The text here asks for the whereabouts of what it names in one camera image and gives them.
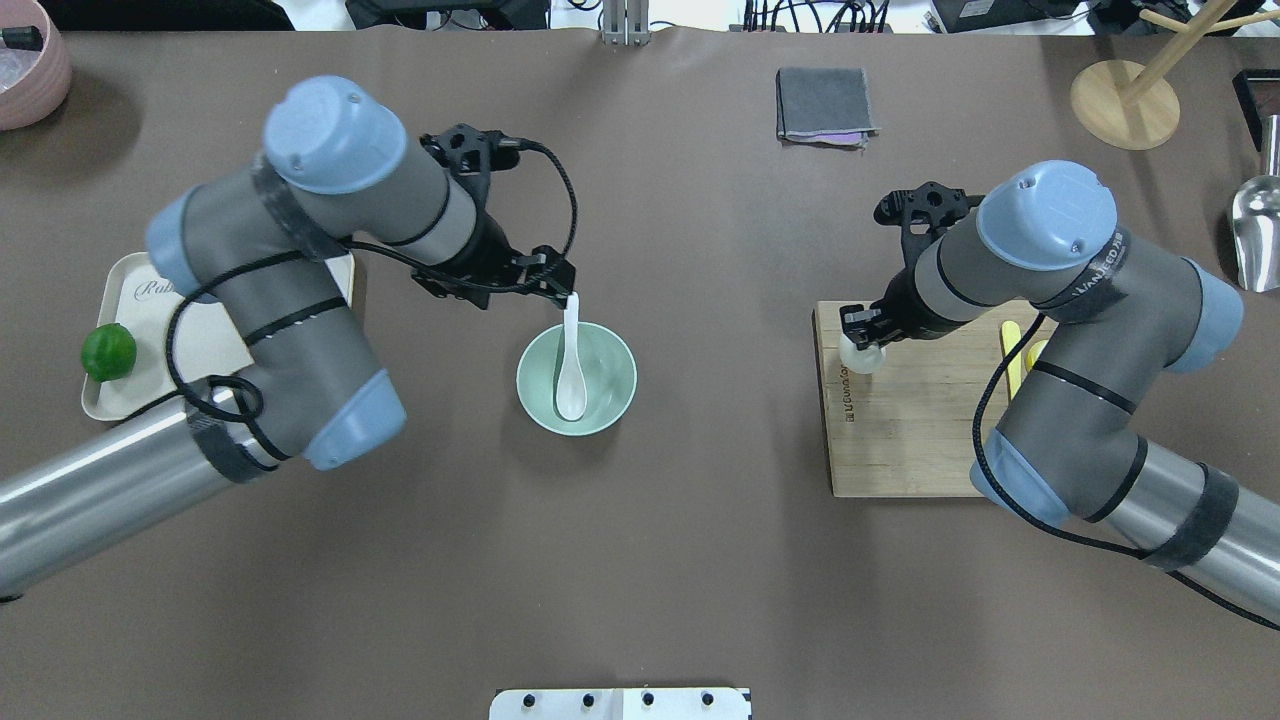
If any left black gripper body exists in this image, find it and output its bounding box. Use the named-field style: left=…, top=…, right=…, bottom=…
left=412, top=243, right=576, bottom=309

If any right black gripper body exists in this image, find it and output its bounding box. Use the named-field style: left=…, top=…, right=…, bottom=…
left=840, top=281, right=931, bottom=348

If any white ceramic spoon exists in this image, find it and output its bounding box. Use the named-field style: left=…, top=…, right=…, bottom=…
left=554, top=292, right=588, bottom=421

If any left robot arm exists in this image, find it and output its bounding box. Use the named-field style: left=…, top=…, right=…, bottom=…
left=1, top=76, right=573, bottom=602

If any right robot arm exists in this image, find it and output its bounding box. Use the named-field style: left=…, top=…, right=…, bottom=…
left=840, top=159, right=1277, bottom=630

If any light green bowl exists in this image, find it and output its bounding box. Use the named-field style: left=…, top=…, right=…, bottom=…
left=516, top=322, right=637, bottom=437

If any pink bowl with ice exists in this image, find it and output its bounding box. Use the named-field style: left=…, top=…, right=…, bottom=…
left=1, top=1, right=72, bottom=131

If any yellow plastic knife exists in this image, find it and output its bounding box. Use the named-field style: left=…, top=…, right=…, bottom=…
left=998, top=320, right=1024, bottom=400

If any bamboo cutting board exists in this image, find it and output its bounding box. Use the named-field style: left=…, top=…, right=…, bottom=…
left=814, top=301, right=1037, bottom=498

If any lemon half right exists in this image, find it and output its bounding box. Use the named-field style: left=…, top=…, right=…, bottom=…
left=1024, top=340, right=1048, bottom=372

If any grey folded cloth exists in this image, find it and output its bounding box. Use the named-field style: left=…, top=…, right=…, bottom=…
left=774, top=67, right=881, bottom=149

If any wooden mug tree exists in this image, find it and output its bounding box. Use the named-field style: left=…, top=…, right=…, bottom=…
left=1069, top=1, right=1279, bottom=151

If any cream rabbit tray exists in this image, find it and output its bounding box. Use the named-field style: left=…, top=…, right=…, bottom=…
left=81, top=251, right=356, bottom=423

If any metal scoop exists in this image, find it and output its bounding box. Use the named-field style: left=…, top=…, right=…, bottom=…
left=1230, top=115, right=1279, bottom=293

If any green lime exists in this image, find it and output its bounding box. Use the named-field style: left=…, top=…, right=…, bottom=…
left=79, top=323, right=138, bottom=383

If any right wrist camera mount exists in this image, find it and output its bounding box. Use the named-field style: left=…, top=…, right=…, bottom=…
left=873, top=181, right=986, bottom=268

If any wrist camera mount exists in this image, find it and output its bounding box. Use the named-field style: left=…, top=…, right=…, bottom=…
left=419, top=124, right=527, bottom=176
left=873, top=181, right=986, bottom=268

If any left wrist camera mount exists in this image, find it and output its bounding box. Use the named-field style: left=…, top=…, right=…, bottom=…
left=419, top=124, right=527, bottom=176

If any aluminium frame post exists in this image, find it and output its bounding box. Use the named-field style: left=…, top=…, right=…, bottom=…
left=600, top=0, right=652, bottom=47

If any white pillar mount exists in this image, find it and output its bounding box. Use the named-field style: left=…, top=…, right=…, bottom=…
left=488, top=685, right=753, bottom=719

